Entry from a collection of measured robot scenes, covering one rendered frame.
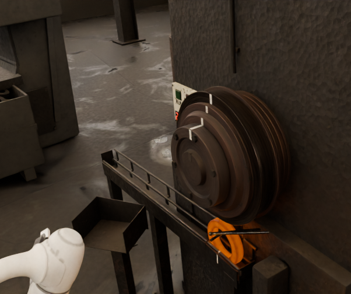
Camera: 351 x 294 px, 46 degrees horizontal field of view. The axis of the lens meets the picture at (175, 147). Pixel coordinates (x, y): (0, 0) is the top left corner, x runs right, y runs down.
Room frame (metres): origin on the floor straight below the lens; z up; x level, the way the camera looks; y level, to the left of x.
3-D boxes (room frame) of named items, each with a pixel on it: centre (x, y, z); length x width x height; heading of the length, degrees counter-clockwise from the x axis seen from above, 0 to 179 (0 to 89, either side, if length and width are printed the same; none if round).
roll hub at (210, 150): (1.19, -0.07, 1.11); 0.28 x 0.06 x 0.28; 29
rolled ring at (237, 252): (1.24, -0.15, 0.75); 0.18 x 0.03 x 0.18; 30
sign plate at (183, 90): (1.59, -0.08, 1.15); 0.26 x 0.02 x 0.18; 29
